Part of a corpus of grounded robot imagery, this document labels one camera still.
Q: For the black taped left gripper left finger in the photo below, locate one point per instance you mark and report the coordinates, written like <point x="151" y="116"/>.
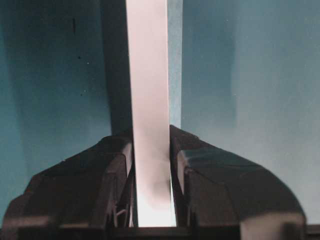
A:
<point x="83" y="197"/>

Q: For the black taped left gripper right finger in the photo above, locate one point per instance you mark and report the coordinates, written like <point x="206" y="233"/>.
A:
<point x="221" y="195"/>

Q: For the white wooden board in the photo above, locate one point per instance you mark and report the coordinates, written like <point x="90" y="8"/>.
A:
<point x="147" y="26"/>

